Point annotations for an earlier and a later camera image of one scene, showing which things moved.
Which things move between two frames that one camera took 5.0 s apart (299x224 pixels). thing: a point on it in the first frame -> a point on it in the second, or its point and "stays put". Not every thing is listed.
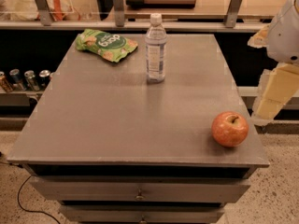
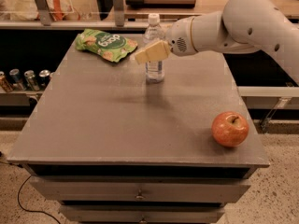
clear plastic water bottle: (155, 40) stays put
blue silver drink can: (17, 81) stays put
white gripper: (285, 36) -> (179, 38)
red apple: (230, 129) stays put
